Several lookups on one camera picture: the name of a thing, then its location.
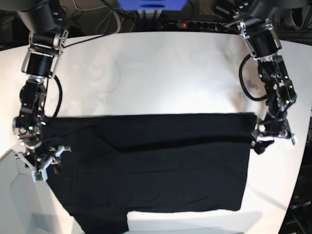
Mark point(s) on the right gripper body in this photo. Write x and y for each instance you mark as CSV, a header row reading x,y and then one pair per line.
x,y
38,155

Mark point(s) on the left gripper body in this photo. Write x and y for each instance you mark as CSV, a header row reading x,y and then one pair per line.
x,y
272,129

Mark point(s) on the black T-shirt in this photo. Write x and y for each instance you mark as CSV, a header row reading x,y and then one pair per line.
x,y
149,163

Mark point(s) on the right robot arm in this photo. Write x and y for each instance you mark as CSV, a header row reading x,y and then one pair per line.
x,y
46,21

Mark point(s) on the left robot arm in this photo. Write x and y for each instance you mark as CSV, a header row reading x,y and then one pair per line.
x,y
253,19

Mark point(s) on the black power strip red light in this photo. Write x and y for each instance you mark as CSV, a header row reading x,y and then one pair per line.
x,y
198,26

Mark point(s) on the blue box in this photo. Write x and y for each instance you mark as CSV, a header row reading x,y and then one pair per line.
x,y
168,5

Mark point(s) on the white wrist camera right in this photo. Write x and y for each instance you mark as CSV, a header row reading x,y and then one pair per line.
x,y
40,175

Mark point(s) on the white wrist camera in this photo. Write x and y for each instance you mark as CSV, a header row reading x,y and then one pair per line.
x,y
293,139
40,175

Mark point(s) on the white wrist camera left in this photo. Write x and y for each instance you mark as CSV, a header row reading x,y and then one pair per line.
x,y
293,139

